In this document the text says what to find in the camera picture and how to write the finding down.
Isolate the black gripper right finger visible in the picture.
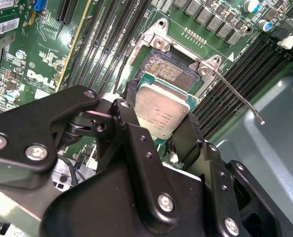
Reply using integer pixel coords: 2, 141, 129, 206
172, 112, 283, 237

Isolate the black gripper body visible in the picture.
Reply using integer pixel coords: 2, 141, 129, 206
41, 162, 221, 237

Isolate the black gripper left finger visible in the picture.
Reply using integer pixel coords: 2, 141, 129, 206
0, 79, 183, 224

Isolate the silver CPU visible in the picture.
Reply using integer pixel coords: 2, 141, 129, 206
133, 73, 200, 144

